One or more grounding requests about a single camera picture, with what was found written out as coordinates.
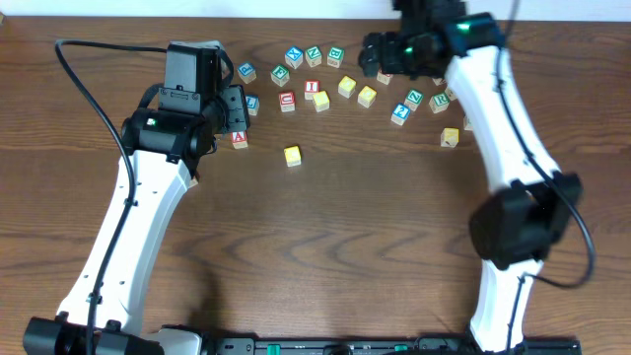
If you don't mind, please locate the green R block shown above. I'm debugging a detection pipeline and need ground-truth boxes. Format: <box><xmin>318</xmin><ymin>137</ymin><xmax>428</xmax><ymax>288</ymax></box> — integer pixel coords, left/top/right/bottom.
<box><xmin>429</xmin><ymin>93</ymin><xmax>451</xmax><ymax>113</ymax></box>

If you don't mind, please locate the green N block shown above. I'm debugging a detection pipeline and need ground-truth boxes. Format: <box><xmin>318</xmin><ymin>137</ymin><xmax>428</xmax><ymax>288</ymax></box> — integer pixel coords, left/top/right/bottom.
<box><xmin>305</xmin><ymin>45</ymin><xmax>322</xmax><ymax>68</ymax></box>

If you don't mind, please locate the green F block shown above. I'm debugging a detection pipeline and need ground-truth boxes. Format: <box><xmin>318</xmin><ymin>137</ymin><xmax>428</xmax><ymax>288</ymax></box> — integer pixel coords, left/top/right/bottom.
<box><xmin>270</xmin><ymin>64</ymin><xmax>290</xmax><ymax>87</ymax></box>

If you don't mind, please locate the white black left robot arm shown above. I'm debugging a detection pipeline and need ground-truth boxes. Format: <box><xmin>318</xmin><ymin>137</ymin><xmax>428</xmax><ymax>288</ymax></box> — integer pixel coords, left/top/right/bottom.
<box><xmin>23</xmin><ymin>85</ymin><xmax>249</xmax><ymax>354</ymax></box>

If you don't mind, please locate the red i block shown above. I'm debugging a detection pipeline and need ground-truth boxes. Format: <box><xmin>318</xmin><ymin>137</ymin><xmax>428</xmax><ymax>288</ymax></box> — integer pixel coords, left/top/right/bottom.
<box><xmin>377</xmin><ymin>71</ymin><xmax>392</xmax><ymax>85</ymax></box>
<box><xmin>305</xmin><ymin>80</ymin><xmax>319</xmax><ymax>101</ymax></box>

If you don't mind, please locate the green L block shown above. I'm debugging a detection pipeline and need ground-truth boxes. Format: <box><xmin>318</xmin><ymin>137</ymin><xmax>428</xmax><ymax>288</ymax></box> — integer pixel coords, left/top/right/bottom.
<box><xmin>463</xmin><ymin>116</ymin><xmax>473</xmax><ymax>131</ymax></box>

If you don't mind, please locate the blue 5 block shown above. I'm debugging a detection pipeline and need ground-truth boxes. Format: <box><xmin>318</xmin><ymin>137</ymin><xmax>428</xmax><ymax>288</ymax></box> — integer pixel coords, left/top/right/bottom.
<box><xmin>445</xmin><ymin>88</ymin><xmax>456</xmax><ymax>101</ymax></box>

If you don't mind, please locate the red O block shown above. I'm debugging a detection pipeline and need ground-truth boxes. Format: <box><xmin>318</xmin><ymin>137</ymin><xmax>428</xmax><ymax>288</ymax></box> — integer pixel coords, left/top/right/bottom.
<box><xmin>188</xmin><ymin>177</ymin><xmax>199</xmax><ymax>188</ymax></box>

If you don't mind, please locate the blue 2 block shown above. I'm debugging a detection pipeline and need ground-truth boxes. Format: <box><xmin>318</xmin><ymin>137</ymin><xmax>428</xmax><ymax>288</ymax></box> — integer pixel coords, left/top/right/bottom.
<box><xmin>390</xmin><ymin>103</ymin><xmax>411</xmax><ymax>126</ymax></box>

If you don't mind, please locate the red U block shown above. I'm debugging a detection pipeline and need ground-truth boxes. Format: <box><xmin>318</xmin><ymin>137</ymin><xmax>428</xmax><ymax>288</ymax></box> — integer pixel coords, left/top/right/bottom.
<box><xmin>278</xmin><ymin>91</ymin><xmax>296</xmax><ymax>112</ymax></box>

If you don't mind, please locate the red I block right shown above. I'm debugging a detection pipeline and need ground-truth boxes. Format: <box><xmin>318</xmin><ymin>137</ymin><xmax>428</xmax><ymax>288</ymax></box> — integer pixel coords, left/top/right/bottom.
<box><xmin>377</xmin><ymin>71</ymin><xmax>392</xmax><ymax>85</ymax></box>

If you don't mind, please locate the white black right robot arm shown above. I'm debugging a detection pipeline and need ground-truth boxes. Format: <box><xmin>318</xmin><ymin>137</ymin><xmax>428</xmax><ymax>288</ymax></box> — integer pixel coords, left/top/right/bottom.
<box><xmin>358</xmin><ymin>10</ymin><xmax>583</xmax><ymax>354</ymax></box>

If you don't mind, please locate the red A block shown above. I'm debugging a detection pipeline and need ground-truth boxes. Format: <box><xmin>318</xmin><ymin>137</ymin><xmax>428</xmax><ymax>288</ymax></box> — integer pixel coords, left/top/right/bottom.
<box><xmin>231</xmin><ymin>131</ymin><xmax>248</xmax><ymax>149</ymax></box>

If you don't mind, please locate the yellow C block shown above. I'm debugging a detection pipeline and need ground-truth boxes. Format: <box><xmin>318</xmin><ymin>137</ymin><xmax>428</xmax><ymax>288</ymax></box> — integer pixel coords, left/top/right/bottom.
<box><xmin>284</xmin><ymin>146</ymin><xmax>302</xmax><ymax>168</ymax></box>

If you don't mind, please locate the blue P block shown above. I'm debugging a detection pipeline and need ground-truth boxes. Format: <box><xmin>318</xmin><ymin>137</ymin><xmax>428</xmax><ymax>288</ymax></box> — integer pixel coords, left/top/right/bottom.
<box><xmin>238</xmin><ymin>62</ymin><xmax>257</xmax><ymax>84</ymax></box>

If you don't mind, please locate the green Z block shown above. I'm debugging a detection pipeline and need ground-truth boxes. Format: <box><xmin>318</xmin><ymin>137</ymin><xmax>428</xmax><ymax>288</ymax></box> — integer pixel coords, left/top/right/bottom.
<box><xmin>404</xmin><ymin>89</ymin><xmax>424</xmax><ymax>111</ymax></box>

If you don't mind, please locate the blue X block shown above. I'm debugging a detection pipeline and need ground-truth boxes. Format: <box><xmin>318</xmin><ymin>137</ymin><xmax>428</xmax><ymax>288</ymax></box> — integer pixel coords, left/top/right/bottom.
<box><xmin>285</xmin><ymin>46</ymin><xmax>304</xmax><ymax>69</ymax></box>

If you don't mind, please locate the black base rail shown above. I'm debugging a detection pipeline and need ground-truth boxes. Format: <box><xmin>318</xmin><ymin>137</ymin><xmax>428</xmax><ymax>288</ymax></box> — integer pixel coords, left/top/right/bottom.
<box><xmin>201</xmin><ymin>336</ymin><xmax>583</xmax><ymax>355</ymax></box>

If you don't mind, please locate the green B block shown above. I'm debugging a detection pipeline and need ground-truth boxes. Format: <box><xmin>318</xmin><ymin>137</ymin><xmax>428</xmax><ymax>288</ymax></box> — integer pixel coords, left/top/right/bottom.
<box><xmin>326</xmin><ymin>46</ymin><xmax>345</xmax><ymax>68</ymax></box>

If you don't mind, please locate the yellow W block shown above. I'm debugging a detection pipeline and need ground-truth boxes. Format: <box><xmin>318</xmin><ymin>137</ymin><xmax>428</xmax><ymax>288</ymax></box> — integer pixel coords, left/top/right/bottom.
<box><xmin>441</xmin><ymin>127</ymin><xmax>459</xmax><ymax>148</ymax></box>

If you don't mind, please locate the blue L block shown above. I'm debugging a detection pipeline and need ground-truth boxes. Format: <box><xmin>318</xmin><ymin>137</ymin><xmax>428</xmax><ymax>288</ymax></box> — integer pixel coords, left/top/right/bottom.
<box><xmin>245</xmin><ymin>95</ymin><xmax>260</xmax><ymax>116</ymax></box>

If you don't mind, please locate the yellow O block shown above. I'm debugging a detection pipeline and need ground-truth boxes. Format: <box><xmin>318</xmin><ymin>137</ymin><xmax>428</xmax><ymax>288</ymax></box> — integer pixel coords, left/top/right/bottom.
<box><xmin>338</xmin><ymin>76</ymin><xmax>357</xmax><ymax>99</ymax></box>

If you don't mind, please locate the yellow S block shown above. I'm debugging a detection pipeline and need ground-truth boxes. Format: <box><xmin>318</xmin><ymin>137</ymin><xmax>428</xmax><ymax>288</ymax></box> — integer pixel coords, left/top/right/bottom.
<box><xmin>312</xmin><ymin>91</ymin><xmax>330</xmax><ymax>112</ymax></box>

